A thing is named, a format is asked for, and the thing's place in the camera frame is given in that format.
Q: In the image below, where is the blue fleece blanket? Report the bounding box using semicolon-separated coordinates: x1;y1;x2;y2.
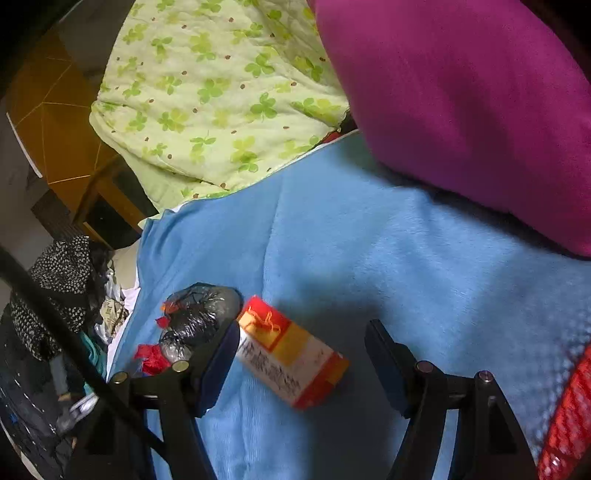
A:
113;134;590;479

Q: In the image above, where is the red yellow medicine box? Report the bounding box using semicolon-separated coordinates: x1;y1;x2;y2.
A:
236;296;349;410

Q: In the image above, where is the black white dotted cloth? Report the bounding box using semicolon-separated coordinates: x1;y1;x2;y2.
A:
9;235;92;361

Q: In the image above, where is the magenta pillow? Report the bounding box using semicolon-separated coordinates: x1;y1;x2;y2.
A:
311;1;590;256

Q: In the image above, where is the red plastic bag trash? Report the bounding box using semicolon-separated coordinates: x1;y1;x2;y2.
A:
133;301;182;376

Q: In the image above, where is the brown wooden cabinet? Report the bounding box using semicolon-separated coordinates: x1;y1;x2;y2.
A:
7;29;145;249

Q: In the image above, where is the black plastic bag trash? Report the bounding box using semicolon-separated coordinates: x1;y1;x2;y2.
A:
156;282;242;363

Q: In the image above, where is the green clover quilt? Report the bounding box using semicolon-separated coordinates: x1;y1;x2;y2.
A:
89;1;349;211

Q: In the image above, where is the teal garment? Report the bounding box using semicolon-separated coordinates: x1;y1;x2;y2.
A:
78;331;107;380

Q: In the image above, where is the red plastic mesh basket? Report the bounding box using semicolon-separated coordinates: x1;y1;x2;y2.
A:
537;345;590;479

